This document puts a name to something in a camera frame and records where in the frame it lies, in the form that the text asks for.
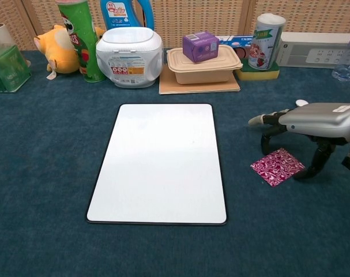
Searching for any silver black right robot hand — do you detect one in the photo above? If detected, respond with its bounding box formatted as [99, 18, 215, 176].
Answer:
[248, 102, 350, 181]

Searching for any white rectangular board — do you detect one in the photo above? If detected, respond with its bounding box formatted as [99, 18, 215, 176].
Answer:
[85, 103, 227, 225]

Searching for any clear plastic water bottle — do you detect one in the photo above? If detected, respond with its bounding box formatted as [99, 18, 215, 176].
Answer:
[332, 24, 350, 83]

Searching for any white power strip box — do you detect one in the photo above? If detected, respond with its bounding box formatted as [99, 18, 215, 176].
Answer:
[275, 31, 350, 69]

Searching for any yellow green sponge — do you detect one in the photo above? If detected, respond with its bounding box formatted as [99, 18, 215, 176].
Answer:
[234, 59, 280, 81]

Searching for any white lidded printed can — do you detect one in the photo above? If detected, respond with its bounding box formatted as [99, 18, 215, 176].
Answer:
[248, 13, 287, 71]

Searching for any beige lidded food container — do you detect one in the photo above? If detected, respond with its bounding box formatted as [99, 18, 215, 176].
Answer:
[166, 45, 243, 85]

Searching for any small purple carton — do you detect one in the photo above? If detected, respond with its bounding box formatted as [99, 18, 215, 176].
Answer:
[182, 31, 220, 63]

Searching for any brown flat board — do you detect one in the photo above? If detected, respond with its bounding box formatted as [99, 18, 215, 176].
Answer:
[158, 65, 241, 95]

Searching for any bamboo folding screen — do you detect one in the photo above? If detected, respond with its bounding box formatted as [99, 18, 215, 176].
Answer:
[0, 0, 350, 51]

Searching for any white wet wipes tub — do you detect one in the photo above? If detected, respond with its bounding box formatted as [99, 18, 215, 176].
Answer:
[95, 27, 164, 89]

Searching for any blue detergent pump bottle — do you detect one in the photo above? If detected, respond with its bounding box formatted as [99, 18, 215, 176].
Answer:
[100, 0, 155, 31]

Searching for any green chips can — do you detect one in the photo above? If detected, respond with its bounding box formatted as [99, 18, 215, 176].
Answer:
[56, 0, 107, 84]

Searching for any yellow plush toy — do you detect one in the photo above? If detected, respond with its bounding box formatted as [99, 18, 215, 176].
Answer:
[33, 24, 106, 80]

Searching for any dark blue table cloth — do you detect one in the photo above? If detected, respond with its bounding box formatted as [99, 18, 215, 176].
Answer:
[0, 47, 350, 277]

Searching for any green transparent box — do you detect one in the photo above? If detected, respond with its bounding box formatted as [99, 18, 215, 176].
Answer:
[0, 43, 32, 93]

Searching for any cardboard tube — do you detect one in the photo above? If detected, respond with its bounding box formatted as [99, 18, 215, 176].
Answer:
[0, 23, 14, 46]

